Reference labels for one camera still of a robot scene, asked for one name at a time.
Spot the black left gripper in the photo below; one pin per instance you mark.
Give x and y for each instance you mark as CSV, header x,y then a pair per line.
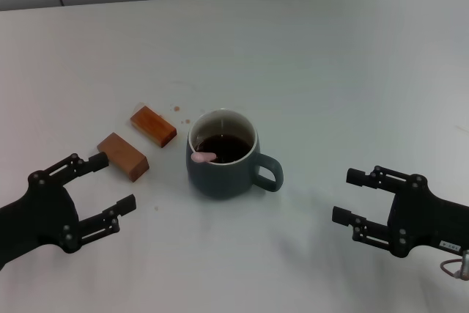
x,y
40,214

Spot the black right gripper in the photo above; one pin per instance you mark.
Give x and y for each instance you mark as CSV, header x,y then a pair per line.
x,y
436,221

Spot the grey ceramic mug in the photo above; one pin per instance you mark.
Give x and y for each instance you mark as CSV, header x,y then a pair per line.
x,y
220,183

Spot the brown matte wooden block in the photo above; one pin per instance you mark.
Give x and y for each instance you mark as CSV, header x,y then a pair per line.
x,y
126,159

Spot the orange glossy wooden block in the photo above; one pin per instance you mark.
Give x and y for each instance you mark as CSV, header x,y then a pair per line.
x,y
155,128

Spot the dark coffee liquid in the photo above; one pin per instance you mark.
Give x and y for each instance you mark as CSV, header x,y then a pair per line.
x,y
229,146

